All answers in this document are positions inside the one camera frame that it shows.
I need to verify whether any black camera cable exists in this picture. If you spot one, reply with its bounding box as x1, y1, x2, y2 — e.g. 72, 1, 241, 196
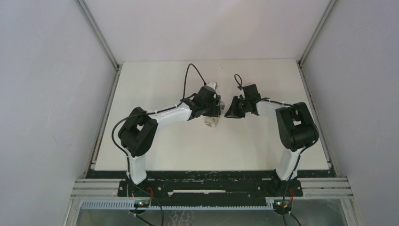
233, 73, 312, 226
111, 63, 207, 226

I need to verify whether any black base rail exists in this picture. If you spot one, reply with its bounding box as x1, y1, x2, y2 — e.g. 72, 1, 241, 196
123, 170, 301, 198

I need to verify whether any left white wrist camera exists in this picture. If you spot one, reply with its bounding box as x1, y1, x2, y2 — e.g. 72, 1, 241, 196
206, 82, 218, 92

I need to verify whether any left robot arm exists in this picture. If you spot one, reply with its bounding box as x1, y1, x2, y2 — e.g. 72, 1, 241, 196
112, 82, 221, 185

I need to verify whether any right black camera cable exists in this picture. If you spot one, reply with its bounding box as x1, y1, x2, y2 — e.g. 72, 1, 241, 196
233, 73, 312, 226

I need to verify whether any patterned glasses case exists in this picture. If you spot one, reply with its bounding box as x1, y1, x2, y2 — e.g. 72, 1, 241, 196
205, 102, 225, 128

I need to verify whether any aluminium frame rail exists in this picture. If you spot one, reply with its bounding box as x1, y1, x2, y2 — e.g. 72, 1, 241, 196
71, 178, 354, 210

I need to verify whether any left black camera cable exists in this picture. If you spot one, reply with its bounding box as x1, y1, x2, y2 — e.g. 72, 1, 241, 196
111, 63, 207, 226

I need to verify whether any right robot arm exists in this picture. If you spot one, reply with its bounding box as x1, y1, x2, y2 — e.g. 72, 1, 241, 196
225, 84, 319, 181

